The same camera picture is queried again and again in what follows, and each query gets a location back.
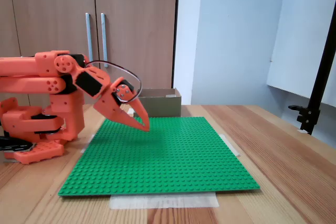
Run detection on cardboard box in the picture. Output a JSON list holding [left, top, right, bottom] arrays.
[[132, 88, 182, 118]]

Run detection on green lego baseplate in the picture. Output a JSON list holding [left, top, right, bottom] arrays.
[[57, 116, 261, 198]]

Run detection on wide masking tape strip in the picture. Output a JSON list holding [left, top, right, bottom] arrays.
[[109, 191, 220, 210]]

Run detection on black clamp stand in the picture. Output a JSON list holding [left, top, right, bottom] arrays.
[[288, 5, 336, 136]]

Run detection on thin gripper servo cable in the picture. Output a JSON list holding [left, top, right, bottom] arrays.
[[84, 60, 142, 103]]

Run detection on black base cable bundle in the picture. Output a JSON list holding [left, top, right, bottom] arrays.
[[0, 136, 36, 154]]

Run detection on white wall board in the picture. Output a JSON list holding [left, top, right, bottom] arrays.
[[267, 0, 336, 108]]

